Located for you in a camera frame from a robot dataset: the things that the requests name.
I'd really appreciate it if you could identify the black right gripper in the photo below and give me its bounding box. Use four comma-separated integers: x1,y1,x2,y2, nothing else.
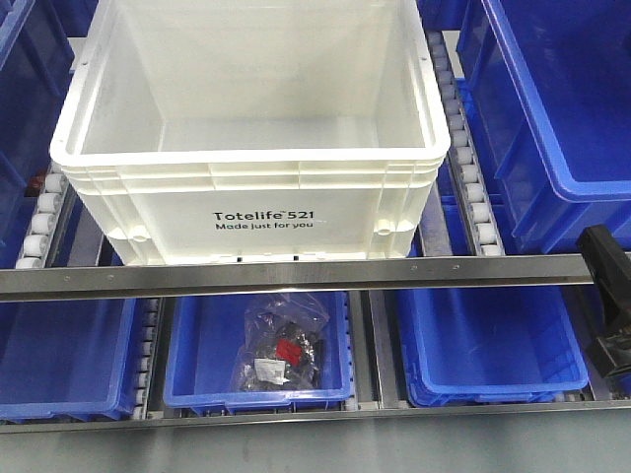
577,225,630,377

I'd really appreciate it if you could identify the white plastic Totelife crate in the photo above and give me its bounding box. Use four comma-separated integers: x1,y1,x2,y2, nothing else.
50,1,451,266

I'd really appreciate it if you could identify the blue bin lower right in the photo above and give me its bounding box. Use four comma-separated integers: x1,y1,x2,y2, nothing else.
396,286,589,407

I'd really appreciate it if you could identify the blue bin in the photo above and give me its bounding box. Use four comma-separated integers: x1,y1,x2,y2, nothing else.
457,1,630,253
164,292,353,415
396,286,589,407
1,299,144,423
1,1,74,269

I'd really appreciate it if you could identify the blue bin upper right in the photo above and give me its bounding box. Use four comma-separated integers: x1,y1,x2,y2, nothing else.
457,1,630,253

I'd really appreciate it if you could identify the clear bag of parts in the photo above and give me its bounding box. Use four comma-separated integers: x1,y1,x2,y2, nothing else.
231,293,330,392

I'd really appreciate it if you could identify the blue bin lower middle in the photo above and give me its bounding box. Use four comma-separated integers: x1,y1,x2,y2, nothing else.
164,292,353,415

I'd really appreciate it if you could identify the lower roller track left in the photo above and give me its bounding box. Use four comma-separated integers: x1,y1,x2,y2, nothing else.
131,299,162,420

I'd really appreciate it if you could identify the blue bin lower left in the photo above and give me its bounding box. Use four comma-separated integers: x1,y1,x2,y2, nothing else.
1,299,144,423

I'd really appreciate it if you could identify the left white roller track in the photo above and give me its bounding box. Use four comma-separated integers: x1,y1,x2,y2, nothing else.
15,162,68,270

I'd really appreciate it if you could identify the blue bin upper left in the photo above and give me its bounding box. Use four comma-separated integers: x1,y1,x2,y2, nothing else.
1,1,74,269

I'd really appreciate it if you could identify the lower shelf front rail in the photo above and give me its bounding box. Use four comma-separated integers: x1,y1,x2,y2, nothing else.
1,399,630,435

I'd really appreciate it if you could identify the metal shelf frame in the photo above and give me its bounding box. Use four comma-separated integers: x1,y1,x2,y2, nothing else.
1,254,592,302

